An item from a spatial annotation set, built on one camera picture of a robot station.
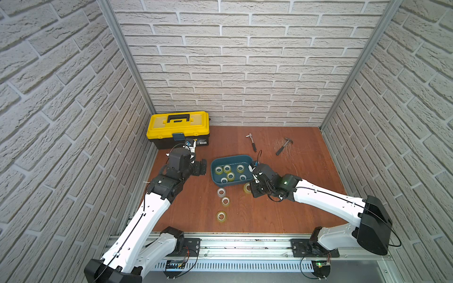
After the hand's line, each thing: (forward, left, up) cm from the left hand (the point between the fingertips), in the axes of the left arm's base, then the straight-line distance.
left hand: (197, 155), depth 75 cm
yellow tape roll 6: (+2, -22, -22) cm, 31 cm away
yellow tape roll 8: (-12, -12, -23) cm, 29 cm away
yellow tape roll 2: (+7, -13, -23) cm, 27 cm away
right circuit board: (-40, -52, -24) cm, 69 cm away
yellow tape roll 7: (-10, -21, -13) cm, 27 cm away
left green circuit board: (-37, +9, -28) cm, 47 cm away
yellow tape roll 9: (-19, -10, -24) cm, 32 cm away
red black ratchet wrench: (+26, -30, -23) cm, 45 cm away
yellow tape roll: (+6, -8, -23) cm, 26 cm away
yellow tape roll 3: (+7, -21, -23) cm, 32 cm away
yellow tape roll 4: (+2, -15, -23) cm, 28 cm away
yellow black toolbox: (+23, +21, -8) cm, 32 cm away
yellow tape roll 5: (0, -11, -24) cm, 26 cm away
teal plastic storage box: (+6, -15, -23) cm, 28 cm away
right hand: (-8, -25, -13) cm, 30 cm away
